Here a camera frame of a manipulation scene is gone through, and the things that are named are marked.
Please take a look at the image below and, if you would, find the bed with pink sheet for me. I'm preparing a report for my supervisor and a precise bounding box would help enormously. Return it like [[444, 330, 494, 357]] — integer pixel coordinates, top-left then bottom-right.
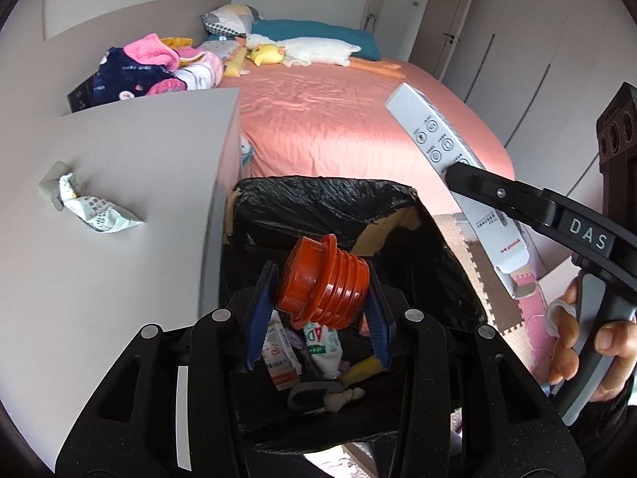
[[238, 56, 516, 215]]

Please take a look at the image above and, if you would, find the purple plastic bag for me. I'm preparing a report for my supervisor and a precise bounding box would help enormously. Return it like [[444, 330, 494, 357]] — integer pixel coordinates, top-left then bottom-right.
[[284, 328, 310, 360]]

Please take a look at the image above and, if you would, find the white door with handle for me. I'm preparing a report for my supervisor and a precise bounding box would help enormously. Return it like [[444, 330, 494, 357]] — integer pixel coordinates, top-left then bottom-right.
[[367, 0, 482, 81]]

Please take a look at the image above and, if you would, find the black wall socket panel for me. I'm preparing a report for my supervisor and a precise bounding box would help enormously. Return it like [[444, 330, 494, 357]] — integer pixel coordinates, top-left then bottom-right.
[[67, 73, 97, 114]]

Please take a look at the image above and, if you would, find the navy pink clothes pile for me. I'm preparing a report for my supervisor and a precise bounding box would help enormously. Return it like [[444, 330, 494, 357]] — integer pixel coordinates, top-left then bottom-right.
[[92, 33, 225, 106]]

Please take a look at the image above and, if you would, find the yellow duck plush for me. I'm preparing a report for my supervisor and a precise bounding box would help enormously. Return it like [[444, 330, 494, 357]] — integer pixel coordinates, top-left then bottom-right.
[[249, 44, 285, 67]]

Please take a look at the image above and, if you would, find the foam puzzle floor mat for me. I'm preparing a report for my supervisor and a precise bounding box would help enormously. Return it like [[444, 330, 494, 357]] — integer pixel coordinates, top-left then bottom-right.
[[434, 214, 578, 383]]

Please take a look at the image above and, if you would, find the orange ribbed cap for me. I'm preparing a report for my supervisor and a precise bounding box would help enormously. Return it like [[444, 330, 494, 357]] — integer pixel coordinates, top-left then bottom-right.
[[276, 234, 370, 329]]

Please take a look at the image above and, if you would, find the white red paper carton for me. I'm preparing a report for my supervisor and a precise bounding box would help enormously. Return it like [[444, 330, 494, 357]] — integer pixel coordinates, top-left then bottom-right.
[[261, 311, 302, 391]]

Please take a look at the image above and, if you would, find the yellow snack wrapper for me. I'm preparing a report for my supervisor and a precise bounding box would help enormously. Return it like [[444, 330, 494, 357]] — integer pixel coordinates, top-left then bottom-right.
[[340, 356, 384, 387]]

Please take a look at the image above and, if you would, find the white green drink bottle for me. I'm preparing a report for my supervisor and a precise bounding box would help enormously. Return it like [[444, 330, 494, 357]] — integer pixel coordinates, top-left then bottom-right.
[[303, 323, 343, 380]]

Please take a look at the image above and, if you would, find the black lined trash bin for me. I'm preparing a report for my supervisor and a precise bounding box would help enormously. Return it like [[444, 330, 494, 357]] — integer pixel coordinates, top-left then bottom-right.
[[221, 176, 486, 453]]

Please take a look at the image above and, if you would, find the white goose plush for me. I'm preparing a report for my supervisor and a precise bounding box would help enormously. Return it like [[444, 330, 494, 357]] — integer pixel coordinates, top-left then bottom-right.
[[242, 35, 406, 80]]

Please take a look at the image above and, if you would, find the silver snack wrapper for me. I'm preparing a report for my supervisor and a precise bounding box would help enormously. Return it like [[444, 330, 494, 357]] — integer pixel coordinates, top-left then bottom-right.
[[58, 173, 144, 233]]

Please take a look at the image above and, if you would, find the yellow long plush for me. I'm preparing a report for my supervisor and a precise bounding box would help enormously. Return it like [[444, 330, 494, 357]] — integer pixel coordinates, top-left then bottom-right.
[[223, 47, 247, 78]]

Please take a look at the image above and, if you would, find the white foam knot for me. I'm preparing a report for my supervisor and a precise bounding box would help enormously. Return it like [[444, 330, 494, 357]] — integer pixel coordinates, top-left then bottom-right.
[[323, 387, 365, 413]]

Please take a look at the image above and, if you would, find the grey corner guard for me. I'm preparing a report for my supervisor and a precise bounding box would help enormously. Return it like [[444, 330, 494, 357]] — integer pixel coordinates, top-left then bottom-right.
[[38, 161, 70, 212]]

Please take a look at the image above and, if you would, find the white remote control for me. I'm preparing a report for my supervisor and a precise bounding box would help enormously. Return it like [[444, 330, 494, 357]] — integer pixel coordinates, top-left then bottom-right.
[[385, 83, 533, 299]]

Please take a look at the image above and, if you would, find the teal pillow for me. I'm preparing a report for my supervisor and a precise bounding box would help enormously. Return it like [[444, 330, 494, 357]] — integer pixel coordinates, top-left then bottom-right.
[[252, 20, 381, 62]]

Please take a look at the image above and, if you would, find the patterned grey yellow pillow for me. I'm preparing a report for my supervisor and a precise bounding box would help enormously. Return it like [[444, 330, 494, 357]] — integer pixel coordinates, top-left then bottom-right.
[[202, 4, 261, 37]]

